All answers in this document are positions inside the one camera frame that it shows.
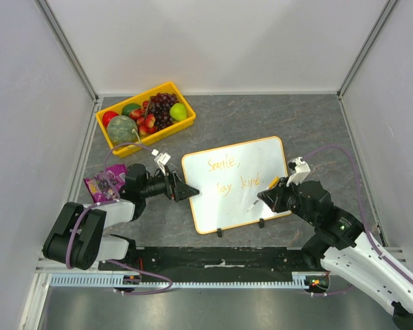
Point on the green lime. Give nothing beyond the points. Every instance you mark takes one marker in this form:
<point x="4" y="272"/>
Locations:
<point x="128" y="108"/>

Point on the purple snack bag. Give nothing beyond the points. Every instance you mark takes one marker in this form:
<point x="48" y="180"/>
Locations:
<point x="103" y="187"/>

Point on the cable duct rail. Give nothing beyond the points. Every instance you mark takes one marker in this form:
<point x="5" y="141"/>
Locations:
<point x="122" y="280"/>

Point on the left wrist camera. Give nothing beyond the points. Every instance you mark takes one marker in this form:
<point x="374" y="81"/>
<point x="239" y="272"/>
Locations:
<point x="160" y="158"/>

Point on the whiteboard with yellow frame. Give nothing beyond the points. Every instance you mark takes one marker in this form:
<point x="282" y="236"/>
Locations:
<point x="229" y="179"/>

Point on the red apple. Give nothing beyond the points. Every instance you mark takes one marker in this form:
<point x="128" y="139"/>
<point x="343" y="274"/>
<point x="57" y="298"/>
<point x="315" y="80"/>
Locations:
<point x="107" y="117"/>

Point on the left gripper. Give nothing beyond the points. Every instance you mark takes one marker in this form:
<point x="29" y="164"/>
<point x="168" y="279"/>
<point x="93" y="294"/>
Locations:
<point x="176" y="189"/>

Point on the purple grape bunch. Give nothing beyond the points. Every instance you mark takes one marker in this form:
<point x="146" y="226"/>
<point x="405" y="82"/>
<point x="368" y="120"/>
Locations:
<point x="160" y="106"/>

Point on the green pear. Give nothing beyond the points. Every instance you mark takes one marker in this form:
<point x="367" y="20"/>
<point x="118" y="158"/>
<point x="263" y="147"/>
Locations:
<point x="178" y="112"/>

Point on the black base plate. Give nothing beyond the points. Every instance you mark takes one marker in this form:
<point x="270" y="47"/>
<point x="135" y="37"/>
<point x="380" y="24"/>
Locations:
<point x="221" y="263"/>

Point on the green melon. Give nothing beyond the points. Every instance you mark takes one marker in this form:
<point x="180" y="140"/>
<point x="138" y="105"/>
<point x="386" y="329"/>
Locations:
<point x="122" y="129"/>

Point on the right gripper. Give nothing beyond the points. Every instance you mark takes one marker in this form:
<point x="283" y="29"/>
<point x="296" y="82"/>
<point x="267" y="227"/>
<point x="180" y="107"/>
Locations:
<point x="279" y="195"/>

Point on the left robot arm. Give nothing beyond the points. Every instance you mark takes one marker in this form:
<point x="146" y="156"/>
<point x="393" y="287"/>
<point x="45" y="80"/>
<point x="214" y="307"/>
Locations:
<point x="76" y="238"/>

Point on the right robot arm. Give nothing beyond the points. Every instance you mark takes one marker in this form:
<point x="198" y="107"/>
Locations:
<point x="342" y="245"/>

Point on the red cherries cluster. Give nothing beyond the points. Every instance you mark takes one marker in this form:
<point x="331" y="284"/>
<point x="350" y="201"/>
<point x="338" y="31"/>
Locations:
<point x="144" y="119"/>

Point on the yellow plastic bin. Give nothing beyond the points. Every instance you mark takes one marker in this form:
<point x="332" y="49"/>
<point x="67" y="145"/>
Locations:
<point x="127" y="148"/>

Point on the white marker with yellow cap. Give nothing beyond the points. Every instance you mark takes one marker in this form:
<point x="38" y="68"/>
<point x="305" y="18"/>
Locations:
<point x="262" y="196"/>

